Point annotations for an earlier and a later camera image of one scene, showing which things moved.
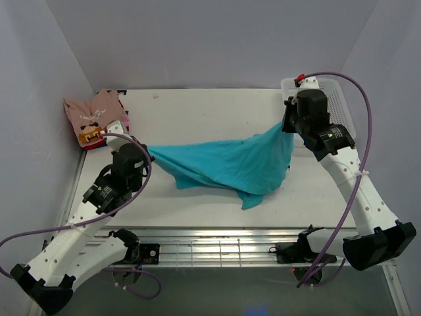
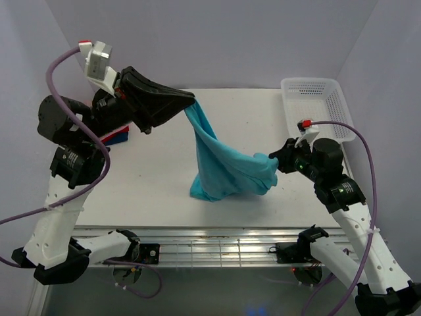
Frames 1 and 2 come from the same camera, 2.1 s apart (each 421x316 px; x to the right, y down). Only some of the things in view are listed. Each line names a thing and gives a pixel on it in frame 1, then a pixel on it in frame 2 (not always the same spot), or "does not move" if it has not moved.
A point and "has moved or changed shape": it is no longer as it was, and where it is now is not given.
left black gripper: [151, 158] to [146, 102]
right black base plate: [292, 253] does not move
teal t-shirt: [252, 167] has moved or changed shape
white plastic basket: [339, 109] does not move
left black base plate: [139, 253] does not move
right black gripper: [290, 106] to [285, 155]
